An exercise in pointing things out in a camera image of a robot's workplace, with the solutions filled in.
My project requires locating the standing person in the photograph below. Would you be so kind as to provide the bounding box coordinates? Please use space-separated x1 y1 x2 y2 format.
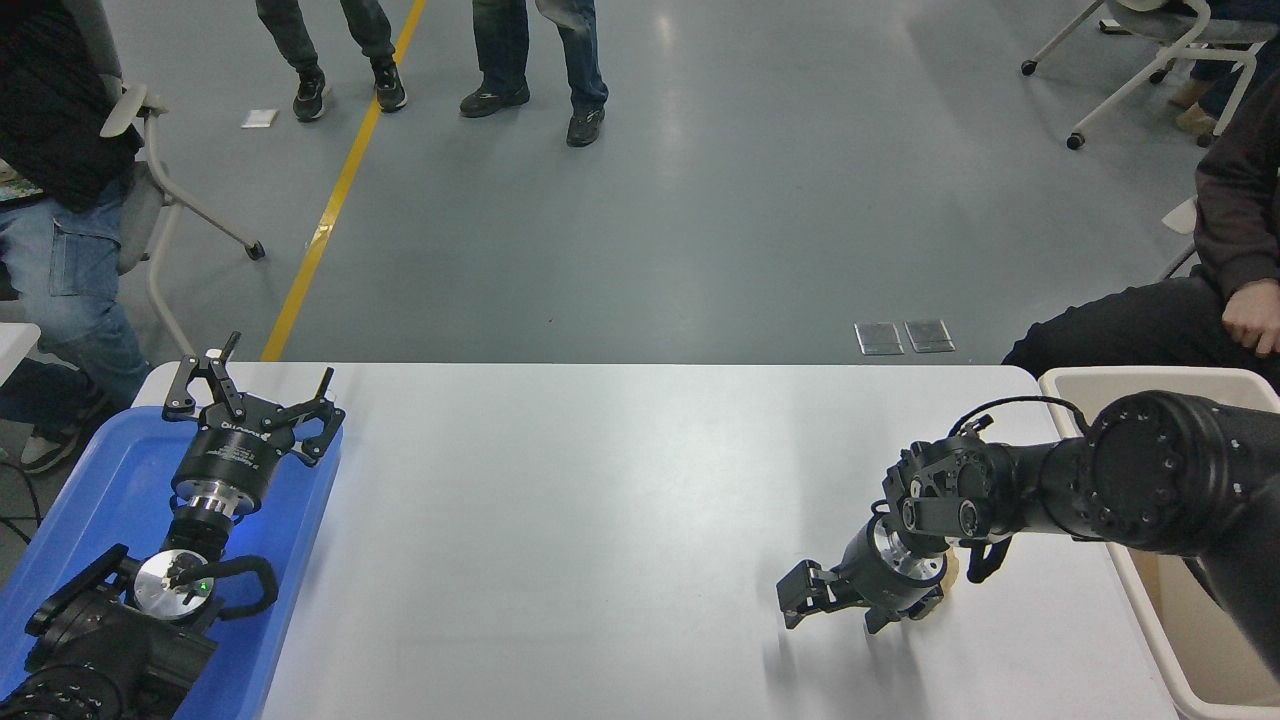
459 0 610 149
255 0 409 123

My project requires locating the large pale plastic bin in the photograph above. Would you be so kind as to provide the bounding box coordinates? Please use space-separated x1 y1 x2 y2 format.
1038 366 1280 720

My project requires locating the blue plastic tray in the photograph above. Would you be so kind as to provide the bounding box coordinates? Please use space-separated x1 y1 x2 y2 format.
0 405 344 720

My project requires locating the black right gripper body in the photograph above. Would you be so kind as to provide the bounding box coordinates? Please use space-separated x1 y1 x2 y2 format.
830 518 946 613

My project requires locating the seated person's hand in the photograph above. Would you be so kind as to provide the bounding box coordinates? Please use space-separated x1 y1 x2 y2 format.
1222 278 1280 358

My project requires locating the thin black floor cable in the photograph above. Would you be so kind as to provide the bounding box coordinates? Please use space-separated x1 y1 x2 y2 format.
0 455 44 547

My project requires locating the white side table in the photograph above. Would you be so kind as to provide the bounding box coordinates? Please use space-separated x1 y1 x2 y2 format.
0 323 42 387

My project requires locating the seated person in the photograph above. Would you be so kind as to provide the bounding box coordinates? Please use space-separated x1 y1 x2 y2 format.
1168 40 1280 141
1002 60 1280 393
0 0 153 476

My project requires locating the white chair seat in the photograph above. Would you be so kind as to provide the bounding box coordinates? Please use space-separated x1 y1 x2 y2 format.
1159 196 1202 282

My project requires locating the grey chair on castors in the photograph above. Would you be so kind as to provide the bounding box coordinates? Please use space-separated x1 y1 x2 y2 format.
65 0 267 357
1020 0 1280 152

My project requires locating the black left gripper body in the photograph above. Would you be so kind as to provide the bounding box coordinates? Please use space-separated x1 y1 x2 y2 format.
172 395 299 504

